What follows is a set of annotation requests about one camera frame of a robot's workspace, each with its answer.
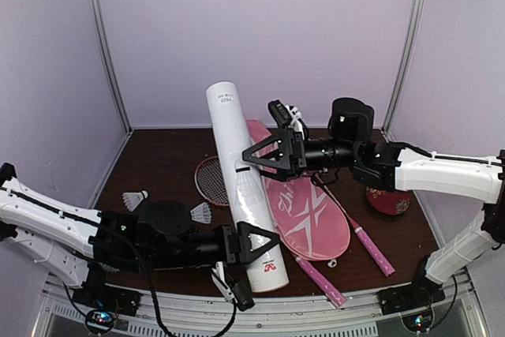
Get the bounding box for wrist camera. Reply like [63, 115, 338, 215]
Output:
[211, 261, 255, 312]
[267, 99, 309, 139]

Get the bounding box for pink badminton racket left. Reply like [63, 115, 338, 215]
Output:
[194, 155, 347, 308]

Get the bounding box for aluminium front rail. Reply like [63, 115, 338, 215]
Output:
[29, 271, 490, 336]

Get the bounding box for pink badminton racket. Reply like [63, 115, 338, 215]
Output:
[194, 155, 347, 308]
[310, 174, 395, 277]

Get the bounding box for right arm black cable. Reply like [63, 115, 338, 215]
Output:
[402, 143, 505, 168]

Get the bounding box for red floral plate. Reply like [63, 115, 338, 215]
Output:
[365, 187, 412, 215]

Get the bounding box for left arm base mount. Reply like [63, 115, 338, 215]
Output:
[72, 265, 141, 316]

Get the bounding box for pink badminton racket right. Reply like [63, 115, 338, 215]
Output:
[310, 174, 395, 277]

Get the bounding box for aluminium frame post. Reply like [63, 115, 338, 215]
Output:
[381, 0, 425, 137]
[90, 0, 133, 134]

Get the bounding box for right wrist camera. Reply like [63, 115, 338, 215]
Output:
[267, 99, 309, 139]

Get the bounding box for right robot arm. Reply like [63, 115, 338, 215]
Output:
[242, 97, 504, 307]

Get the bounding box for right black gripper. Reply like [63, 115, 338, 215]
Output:
[241, 129, 360, 183]

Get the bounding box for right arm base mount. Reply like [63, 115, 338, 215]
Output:
[377, 258, 446, 315]

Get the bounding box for right aluminium frame post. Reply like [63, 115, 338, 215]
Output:
[381, 0, 425, 137]

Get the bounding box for pink racket cover bag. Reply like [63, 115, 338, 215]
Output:
[246, 118, 351, 262]

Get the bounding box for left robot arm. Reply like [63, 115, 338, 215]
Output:
[1, 163, 289, 293]

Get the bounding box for white shuttlecock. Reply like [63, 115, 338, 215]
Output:
[122, 190, 148, 212]
[190, 202, 212, 225]

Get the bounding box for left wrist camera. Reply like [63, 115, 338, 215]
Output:
[211, 261, 255, 312]

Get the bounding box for left aluminium frame post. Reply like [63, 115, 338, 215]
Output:
[90, 0, 133, 134]

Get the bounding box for white shuttlecock tube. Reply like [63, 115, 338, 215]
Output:
[206, 81, 289, 293]

